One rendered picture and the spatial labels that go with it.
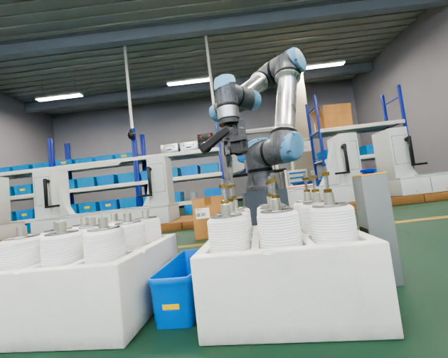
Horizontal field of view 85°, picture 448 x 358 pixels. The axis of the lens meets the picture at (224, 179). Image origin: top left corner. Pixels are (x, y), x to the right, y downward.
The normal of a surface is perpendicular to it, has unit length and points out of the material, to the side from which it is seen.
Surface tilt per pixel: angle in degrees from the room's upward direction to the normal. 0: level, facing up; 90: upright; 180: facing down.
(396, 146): 90
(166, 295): 92
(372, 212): 90
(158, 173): 90
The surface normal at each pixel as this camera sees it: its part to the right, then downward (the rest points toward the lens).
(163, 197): -0.02, -0.06
